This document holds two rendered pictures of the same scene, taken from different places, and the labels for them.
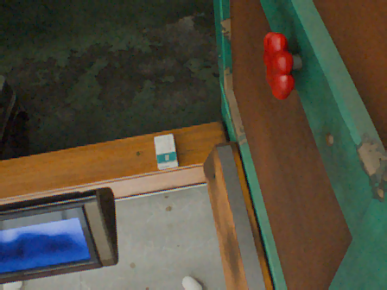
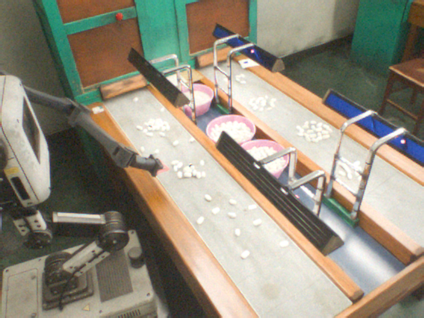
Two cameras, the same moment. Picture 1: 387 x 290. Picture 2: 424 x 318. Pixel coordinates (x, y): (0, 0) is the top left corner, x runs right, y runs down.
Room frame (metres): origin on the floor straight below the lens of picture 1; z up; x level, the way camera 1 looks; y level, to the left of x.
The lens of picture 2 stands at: (0.78, 2.11, 2.00)
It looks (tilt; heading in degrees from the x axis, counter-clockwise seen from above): 41 degrees down; 244
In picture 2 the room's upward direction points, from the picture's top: 5 degrees counter-clockwise
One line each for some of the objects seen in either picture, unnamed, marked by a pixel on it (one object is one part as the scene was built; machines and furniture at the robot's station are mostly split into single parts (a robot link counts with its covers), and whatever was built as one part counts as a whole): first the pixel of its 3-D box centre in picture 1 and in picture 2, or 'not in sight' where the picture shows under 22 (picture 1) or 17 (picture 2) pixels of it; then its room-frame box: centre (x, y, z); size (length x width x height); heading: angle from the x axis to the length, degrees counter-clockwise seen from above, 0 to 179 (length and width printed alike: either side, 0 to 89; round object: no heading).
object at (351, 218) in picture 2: not in sight; (361, 169); (-0.30, 1.36, 0.90); 0.20 x 0.19 x 0.45; 91
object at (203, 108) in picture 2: not in sight; (192, 101); (-0.08, 0.22, 0.72); 0.27 x 0.27 x 0.10
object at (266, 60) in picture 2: not in sight; (244, 45); (-0.36, 0.39, 1.08); 0.62 x 0.08 x 0.07; 91
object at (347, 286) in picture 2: not in sight; (222, 164); (0.07, 0.83, 0.71); 1.81 x 0.05 x 0.11; 91
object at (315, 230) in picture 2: not in sight; (270, 182); (0.18, 1.37, 1.08); 0.62 x 0.08 x 0.07; 91
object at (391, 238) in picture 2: not in sight; (272, 141); (-0.25, 0.82, 0.71); 1.81 x 0.05 x 0.11; 91
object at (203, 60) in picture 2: not in sight; (216, 55); (-0.41, -0.05, 0.83); 0.30 x 0.06 x 0.07; 1
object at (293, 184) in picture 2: not in sight; (286, 208); (0.10, 1.37, 0.90); 0.20 x 0.19 x 0.45; 91
